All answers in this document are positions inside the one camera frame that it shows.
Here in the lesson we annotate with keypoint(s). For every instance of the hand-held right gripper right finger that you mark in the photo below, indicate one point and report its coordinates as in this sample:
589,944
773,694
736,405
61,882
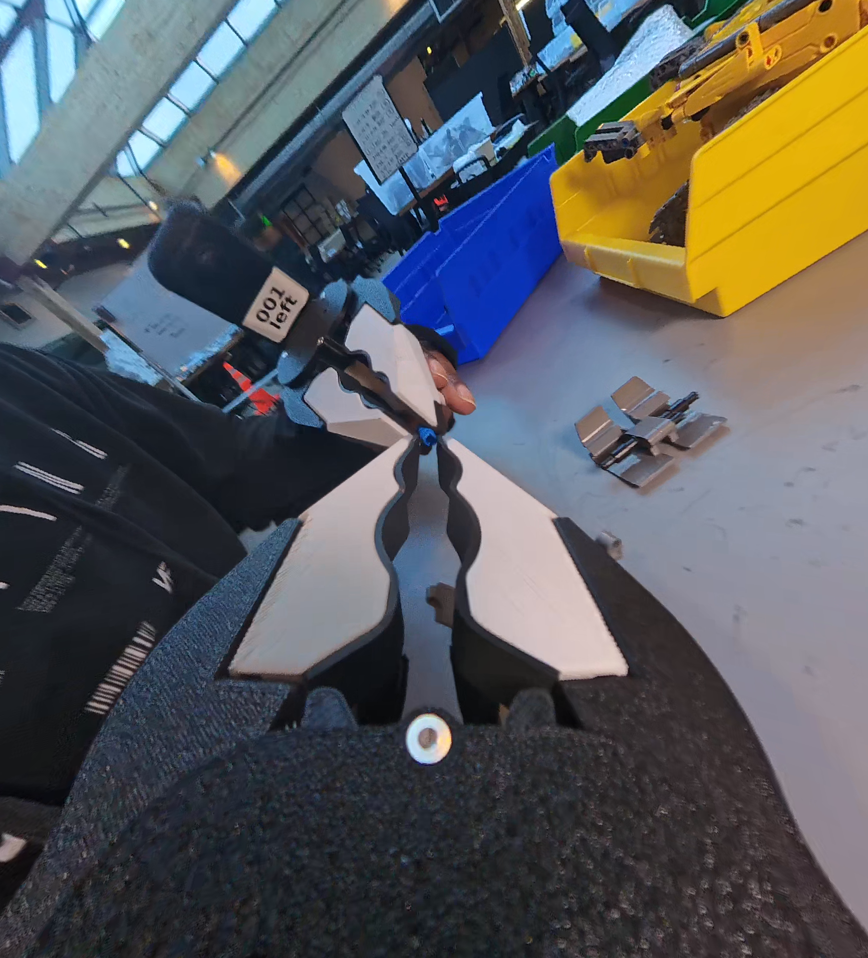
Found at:
538,599

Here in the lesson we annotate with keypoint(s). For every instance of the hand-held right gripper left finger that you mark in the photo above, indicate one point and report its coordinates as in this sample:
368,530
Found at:
321,599

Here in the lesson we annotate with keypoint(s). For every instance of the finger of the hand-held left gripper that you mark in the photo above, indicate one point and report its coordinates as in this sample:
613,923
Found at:
344,411
400,359

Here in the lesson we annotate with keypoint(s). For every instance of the blue connector pin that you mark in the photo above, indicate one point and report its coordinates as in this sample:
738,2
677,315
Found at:
425,438

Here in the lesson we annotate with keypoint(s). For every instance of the grey hinged panel piece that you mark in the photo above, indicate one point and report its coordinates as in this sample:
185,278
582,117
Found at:
441,602

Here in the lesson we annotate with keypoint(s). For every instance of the blue plastic bin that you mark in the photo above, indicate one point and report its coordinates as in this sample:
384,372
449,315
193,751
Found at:
493,254

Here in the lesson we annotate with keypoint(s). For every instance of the person's left forearm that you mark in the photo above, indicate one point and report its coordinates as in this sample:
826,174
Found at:
179,434

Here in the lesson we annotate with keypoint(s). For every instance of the grey desk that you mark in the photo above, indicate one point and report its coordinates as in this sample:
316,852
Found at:
778,524

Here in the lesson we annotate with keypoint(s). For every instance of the person's left hand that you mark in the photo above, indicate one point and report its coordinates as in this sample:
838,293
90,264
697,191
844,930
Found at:
458,393

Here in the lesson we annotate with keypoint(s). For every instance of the orange traffic cone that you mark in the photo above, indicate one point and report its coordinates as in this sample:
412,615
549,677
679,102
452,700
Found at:
250,393

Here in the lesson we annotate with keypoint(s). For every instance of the grey brick panel assembly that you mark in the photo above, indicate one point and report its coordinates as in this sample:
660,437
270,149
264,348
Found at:
651,434

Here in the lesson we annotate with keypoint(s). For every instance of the whiteboard on stand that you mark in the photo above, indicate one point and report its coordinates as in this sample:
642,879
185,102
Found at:
377,127

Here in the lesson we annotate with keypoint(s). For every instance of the clear plastic bin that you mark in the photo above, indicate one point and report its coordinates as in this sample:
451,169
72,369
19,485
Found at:
456,142

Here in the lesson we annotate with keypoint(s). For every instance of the green plastic bin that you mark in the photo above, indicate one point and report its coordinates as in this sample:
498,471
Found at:
553,138

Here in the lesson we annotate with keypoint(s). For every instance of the person's black hoodie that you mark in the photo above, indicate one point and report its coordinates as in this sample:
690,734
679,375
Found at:
44,636

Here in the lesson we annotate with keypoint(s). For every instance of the white bubble wrap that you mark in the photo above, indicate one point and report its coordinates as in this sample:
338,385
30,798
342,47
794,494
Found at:
628,67

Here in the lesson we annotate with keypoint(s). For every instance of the yellow plastic bin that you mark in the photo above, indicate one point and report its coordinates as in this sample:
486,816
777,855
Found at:
778,187

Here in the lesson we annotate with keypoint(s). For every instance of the yellow tracked toy robot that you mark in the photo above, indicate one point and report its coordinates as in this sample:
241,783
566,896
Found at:
726,75

